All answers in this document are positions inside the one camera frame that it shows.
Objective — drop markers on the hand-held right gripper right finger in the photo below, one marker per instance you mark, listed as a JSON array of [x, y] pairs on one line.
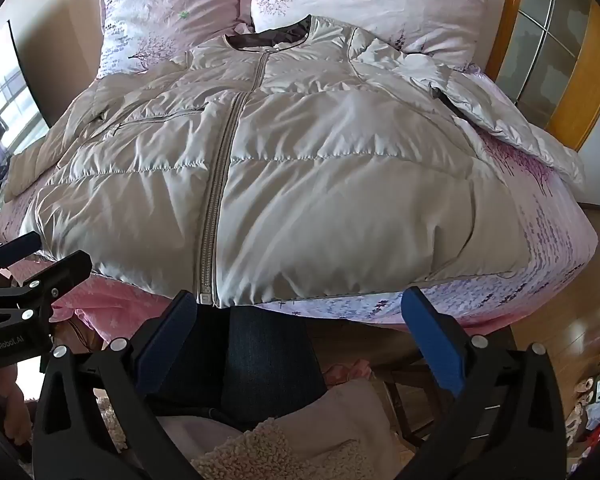
[[432, 340]]

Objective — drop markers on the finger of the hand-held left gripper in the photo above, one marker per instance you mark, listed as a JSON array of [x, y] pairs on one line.
[[55, 277], [15, 252]]

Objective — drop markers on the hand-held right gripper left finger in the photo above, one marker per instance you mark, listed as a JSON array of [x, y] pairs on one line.
[[167, 340]]

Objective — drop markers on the beige puffer jacket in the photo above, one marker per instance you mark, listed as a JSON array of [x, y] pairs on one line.
[[305, 160]]

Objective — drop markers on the person's left hand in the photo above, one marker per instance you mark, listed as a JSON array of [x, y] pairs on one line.
[[15, 405]]

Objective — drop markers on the person's leg in jeans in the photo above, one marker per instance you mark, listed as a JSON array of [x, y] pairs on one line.
[[265, 360]]

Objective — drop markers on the window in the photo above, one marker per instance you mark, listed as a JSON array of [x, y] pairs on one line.
[[5, 120]]

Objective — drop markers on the cream fleece garment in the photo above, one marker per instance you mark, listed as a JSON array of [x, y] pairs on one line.
[[290, 440]]

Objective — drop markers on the fuzzy slipper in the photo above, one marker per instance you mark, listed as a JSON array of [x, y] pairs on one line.
[[576, 422], [586, 390]]

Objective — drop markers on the pink floral pillow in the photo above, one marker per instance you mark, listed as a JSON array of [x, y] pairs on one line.
[[170, 10], [380, 0]]

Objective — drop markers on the wooden framed glass door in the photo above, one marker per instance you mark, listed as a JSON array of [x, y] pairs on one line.
[[575, 60]]

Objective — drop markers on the wooden headboard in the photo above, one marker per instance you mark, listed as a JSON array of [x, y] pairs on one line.
[[507, 15]]

